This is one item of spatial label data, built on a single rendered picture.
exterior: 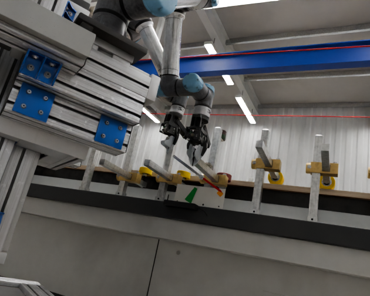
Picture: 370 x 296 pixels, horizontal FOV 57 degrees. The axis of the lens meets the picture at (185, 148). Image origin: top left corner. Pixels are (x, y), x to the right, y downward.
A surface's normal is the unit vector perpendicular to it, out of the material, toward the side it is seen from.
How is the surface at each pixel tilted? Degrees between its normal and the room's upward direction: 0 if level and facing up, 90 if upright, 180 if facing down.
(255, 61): 90
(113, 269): 90
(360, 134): 90
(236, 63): 90
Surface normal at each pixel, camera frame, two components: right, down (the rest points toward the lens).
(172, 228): -0.37, -0.36
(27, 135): 0.57, -0.14
